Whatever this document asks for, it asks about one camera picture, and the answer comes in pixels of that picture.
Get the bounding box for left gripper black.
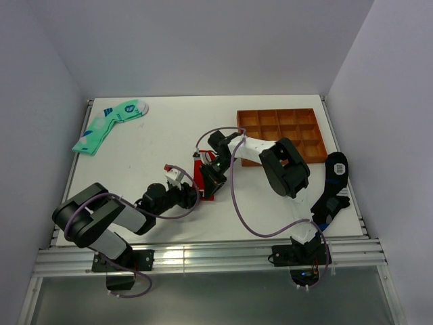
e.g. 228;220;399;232
153;180;202;217

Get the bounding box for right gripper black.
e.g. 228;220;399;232
199;156;237;199

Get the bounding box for red santa sock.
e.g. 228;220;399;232
193;164;214;201

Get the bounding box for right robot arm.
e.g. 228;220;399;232
198;128;323;264

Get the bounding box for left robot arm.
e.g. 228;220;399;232
52;183;200;270

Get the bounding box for mint green patterned sock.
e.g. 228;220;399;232
72;99;149;156

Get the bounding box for orange compartment tray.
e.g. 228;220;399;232
237;108;327;164

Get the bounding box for black blue sock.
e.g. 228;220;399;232
311;152;350;231

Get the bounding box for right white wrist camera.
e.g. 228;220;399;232
193;149;217;167

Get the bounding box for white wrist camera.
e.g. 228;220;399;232
193;149;217;167
164;165;185;190

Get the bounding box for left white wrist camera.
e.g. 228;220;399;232
164;165;185;190

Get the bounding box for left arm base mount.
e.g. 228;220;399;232
91;248;154;293

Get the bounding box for aluminium frame rail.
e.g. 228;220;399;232
32;238;388;278

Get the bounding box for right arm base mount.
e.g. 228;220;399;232
267;244;332;286

